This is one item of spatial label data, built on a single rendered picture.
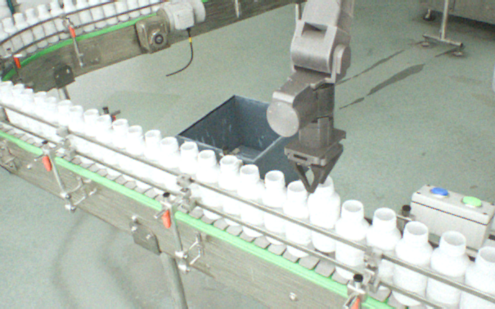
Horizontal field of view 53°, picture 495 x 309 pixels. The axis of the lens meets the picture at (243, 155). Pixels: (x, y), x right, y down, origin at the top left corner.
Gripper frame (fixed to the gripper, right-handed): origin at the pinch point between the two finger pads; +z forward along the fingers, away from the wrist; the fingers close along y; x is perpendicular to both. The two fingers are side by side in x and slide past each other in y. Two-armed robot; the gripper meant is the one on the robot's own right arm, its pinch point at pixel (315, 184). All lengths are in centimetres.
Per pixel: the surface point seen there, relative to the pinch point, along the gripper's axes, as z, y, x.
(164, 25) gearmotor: 18, -102, -142
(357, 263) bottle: 16.2, -1.8, 8.2
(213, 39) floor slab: 103, -294, -281
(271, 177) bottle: 5.7, -4.5, -12.8
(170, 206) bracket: 13.0, 7.2, -31.3
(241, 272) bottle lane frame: 31.3, 0.3, -18.7
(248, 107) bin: 26, -62, -63
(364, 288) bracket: 12.5, 6.7, 13.4
